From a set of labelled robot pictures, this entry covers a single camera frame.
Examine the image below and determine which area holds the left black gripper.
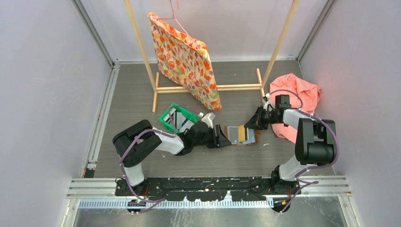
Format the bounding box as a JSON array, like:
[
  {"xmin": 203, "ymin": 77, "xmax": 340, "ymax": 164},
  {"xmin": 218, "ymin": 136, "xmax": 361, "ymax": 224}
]
[{"xmin": 192, "ymin": 124, "xmax": 231, "ymax": 148}]

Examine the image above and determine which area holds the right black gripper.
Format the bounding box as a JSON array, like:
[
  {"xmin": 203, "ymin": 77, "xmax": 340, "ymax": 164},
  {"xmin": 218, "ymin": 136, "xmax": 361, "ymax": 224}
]
[{"xmin": 244, "ymin": 105, "xmax": 280, "ymax": 131}]

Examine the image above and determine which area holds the gold black-striped credit card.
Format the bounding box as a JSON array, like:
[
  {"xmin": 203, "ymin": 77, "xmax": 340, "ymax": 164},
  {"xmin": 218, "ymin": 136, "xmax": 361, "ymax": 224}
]
[{"xmin": 238, "ymin": 125, "xmax": 249, "ymax": 143}]

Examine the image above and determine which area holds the brown leather card holder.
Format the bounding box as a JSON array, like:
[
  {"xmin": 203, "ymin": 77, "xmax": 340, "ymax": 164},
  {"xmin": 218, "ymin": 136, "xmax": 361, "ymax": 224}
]
[{"xmin": 225, "ymin": 125, "xmax": 260, "ymax": 146}]

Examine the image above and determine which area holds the green plastic card bin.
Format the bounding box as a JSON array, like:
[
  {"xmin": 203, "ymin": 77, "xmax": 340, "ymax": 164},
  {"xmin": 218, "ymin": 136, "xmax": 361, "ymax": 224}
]
[{"xmin": 159, "ymin": 103, "xmax": 200, "ymax": 133}]

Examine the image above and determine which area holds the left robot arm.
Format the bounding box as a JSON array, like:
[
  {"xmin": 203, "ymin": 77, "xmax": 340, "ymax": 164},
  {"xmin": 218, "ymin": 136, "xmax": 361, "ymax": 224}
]
[{"xmin": 112, "ymin": 120, "xmax": 232, "ymax": 196}]

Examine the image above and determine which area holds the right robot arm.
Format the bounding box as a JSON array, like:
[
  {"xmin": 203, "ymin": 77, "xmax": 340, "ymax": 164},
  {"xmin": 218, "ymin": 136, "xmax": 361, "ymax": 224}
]
[{"xmin": 244, "ymin": 95, "xmax": 338, "ymax": 194}]

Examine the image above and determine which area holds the stack of credit cards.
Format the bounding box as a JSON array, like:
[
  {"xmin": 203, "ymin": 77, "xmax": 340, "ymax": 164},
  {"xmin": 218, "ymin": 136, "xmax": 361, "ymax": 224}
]
[{"xmin": 163, "ymin": 108, "xmax": 198, "ymax": 133}]

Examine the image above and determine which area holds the pink crumpled cloth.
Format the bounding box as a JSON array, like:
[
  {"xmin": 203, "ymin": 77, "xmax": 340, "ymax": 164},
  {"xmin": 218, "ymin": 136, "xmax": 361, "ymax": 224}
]
[{"xmin": 269, "ymin": 73, "xmax": 323, "ymax": 144}]

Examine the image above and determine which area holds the floral fabric bag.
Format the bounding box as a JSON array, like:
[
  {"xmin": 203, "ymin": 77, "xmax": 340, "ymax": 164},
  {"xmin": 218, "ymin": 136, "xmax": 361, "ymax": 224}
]
[{"xmin": 148, "ymin": 12, "xmax": 222, "ymax": 111}]

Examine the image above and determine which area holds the wooden clothes rack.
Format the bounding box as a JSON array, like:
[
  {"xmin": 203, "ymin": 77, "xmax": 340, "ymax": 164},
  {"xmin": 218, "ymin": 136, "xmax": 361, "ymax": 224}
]
[{"xmin": 124, "ymin": 0, "xmax": 299, "ymax": 111}]

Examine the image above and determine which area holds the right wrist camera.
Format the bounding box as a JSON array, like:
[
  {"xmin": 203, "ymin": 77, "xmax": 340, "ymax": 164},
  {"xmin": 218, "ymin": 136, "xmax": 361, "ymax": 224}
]
[{"xmin": 262, "ymin": 93, "xmax": 274, "ymax": 112}]

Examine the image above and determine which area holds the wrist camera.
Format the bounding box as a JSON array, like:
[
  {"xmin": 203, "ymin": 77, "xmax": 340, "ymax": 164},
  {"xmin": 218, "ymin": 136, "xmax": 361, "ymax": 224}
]
[
  {"xmin": 198, "ymin": 112, "xmax": 215, "ymax": 128},
  {"xmin": 262, "ymin": 93, "xmax": 274, "ymax": 112}
]

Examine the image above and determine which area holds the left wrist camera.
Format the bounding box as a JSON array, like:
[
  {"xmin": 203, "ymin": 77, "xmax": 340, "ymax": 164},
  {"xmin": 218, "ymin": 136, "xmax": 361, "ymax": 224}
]
[{"xmin": 198, "ymin": 112, "xmax": 215, "ymax": 128}]

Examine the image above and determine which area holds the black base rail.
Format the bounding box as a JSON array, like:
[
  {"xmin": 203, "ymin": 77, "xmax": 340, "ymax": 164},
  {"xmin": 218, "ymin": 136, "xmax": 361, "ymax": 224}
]
[{"xmin": 115, "ymin": 176, "xmax": 301, "ymax": 202}]

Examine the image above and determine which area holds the aluminium frame rail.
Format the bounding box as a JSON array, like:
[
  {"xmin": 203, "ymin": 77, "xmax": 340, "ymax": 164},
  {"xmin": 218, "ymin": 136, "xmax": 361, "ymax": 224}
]
[{"xmin": 67, "ymin": 175, "xmax": 351, "ymax": 210}]

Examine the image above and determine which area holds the pink wire hanger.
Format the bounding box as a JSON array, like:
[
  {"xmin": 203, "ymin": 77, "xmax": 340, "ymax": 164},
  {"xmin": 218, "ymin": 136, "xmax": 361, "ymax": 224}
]
[{"xmin": 152, "ymin": 0, "xmax": 205, "ymax": 50}]

